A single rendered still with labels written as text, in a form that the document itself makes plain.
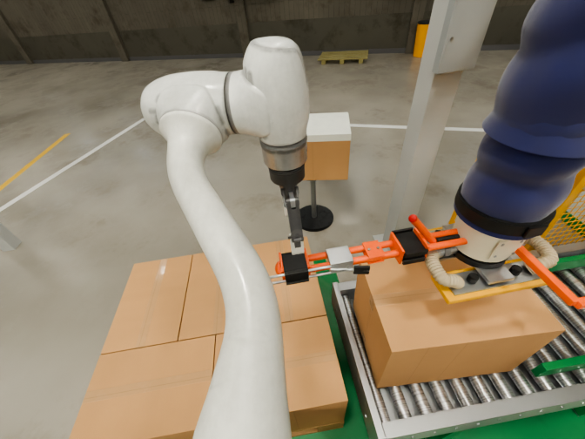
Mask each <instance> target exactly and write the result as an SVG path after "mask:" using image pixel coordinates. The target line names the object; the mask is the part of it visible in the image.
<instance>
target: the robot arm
mask: <svg viewBox="0 0 585 439"><path fill-rule="evenodd" d="M140 107H141V112H142V114H143V117H144V119H145V122H146V123H147V124H148V126H150V128H152V129H153V130H154V131H155V132H157V133H159V134H160V135H162V136H163V137H164V138H165V140H166V141H167V155H166V164H167V173H168V178H169V180H170V184H171V188H172V190H173V193H174V195H175V197H176V199H177V201H178V203H179V205H180V207H181V209H182V211H183V213H184V215H185V217H186V219H187V221H188V223H189V225H190V227H191V229H192V231H193V232H194V234H195V236H196V238H197V240H198V243H199V244H200V246H201V248H202V250H203V252H204V254H205V257H206V258H207V260H208V262H209V263H210V265H211V267H212V270H213V272H214V274H215V276H216V278H217V280H218V283H219V286H220V289H221V292H222V295H223V299H224V303H225V333H224V338H223V342H222V346H221V349H220V352H219V358H218V360H217V364H216V367H215V369H214V373H213V376H212V381H211V384H210V387H209V390H208V393H207V396H206V398H205V403H204V406H203V408H202V410H201V413H200V416H199V419H198V423H197V426H196V428H195V431H194V435H193V438H192V439H292V431H291V423H290V416H289V408H288V400H287V391H286V370H285V358H284V344H283V333H282V325H281V318H280V311H279V303H278V300H277V296H276V294H275V290H274V287H273V285H272V281H271V279H270V276H269V274H268V272H267V271H266V268H265V266H264V264H263V262H262V260H261V258H260V257H259V255H258V254H257V252H256V250H255V249H254V247H253V246H252V244H251V242H250V241H249V239H247V237H246V236H245V234H244V233H243V231H242V230H241V228H240V227H239V225H238V223H237V222H236V220H235V219H234V218H233V217H232V215H231V214H230V212H229V211H228V209H227V208H226V206H225V204H224V203H223V201H222V200H221V198H220V197H219V196H218V195H217V193H216V192H215V190H214V189H213V187H212V185H211V184H210V182H209V180H208V178H207V177H206V175H205V169H204V164H205V158H206V156H207V155H209V154H213V153H215V152H217V151H218V150H219V148H220V147H221V145H222V144H223V143H224V142H225V141H226V140H227V139H228V138H229V135H232V134H246V135H251V136H254V137H259V142H260V145H261V149H262V154H263V159H264V163H265V164H266V166H267V167H268V169H269V174H270V179H271V181H272V182H273V183H274V184H275V185H278V186H279V188H280V192H281V196H282V198H283V205H284V211H285V217H288V220H289V226H290V231H291V233H290V234H289V235H290V236H288V239H290V242H291V249H292V255H295V254H300V253H304V237H303V231H302V225H301V218H300V211H299V187H298V186H297V184H298V183H299V182H301V181H302V180H303V178H304V177H305V162H306V160H307V135H306V128H307V124H308V120H309V114H310V99H309V89H308V82H307V76H306V67H305V63H304V59H303V57H302V53H301V51H300V48H299V47H298V45H297V44H296V43H294V42H293V41H292V39H290V38H287V37H259V38H255V39H253V40H252V41H251V42H250V43H249V45H248V47H247V49H246V52H245V56H244V60H243V70H240V71H187V72H180V73H174V74H170V75H167V76H164V77H161V78H158V79H156V80H154V81H153V82H151V83H150V84H148V85H147V86H146V87H145V89H144V90H143V93H142V96H141V101H140Z"/></svg>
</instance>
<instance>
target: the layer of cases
mask: <svg viewBox="0 0 585 439"><path fill-rule="evenodd" d="M252 246H253V247H254V249H255V250H256V252H257V254H258V255H259V257H260V258H261V260H262V262H263V264H264V266H265V268H266V271H267V272H268V274H269V276H272V275H277V274H276V272H275V265H276V264H277V262H278V261H279V253H289V252H291V251H292V249H291V242H290V240H279V241H274V242H268V243H262V244H257V245H252ZM273 287H274V290H275V294H276V296H277V300H278V303H279V311H280V318H281V325H282V333H283V344H284V358H285V370H286V391H287V400H288V408H289V416H290V423H291V431H295V430H301V429H309V428H313V427H318V426H322V425H327V424H332V423H336V422H343V421H344V418H345V414H346V407H347V403H348V398H347V394H346V388H345V384H344V381H343V378H342V374H341V371H340V365H339V361H338V357H337V354H336V350H335V346H334V343H333V337H332V333H331V329H330V326H329V322H328V319H327V316H326V309H325V305H324V301H323V298H322V294H321V291H320V287H319V281H318V277H312V278H309V281H307V282H302V283H297V284H292V285H286V282H284V283H279V284H274V285H273ZM224 333H225V303H224V299H223V295H222V292H221V289H220V286H219V283H218V280H217V278H216V276H215V274H214V272H213V270H212V267H211V265H210V263H209V262H208V260H207V258H206V257H205V254H204V253H197V254H194V255H186V256H180V257H175V258H170V259H164V260H154V261H148V262H142V263H137V264H134V266H133V269H132V270H131V275H130V277H129V280H128V282H127V284H126V287H125V290H124V293H123V296H122V298H121V301H120V303H119V305H118V310H117V312H116V314H115V317H114V319H113V322H112V324H111V328H110V331H109V333H108V335H107V338H106V340H105V343H104V346H103V349H102V352H101V355H100V356H99V359H98V361H97V366H96V367H95V370H94V373H93V375H92V377H91V381H90V384H89V387H88V389H87V391H86V394H85V397H84V400H83V403H82V405H81V408H80V410H79V412H78V415H77V419H76V421H75V424H74V426H73V429H72V431H71V435H70V438H69V439H192V438H193V435H194V431H195V428H196V426H197V423H198V419H199V416H200V413H201V410H202V408H203V406H204V403H205V398H206V396H207V393H208V390H209V387H210V384H211V381H212V376H213V373H214V369H215V367H216V364H217V360H218V358H219V352H220V349H221V346H222V342H223V338H224Z"/></svg>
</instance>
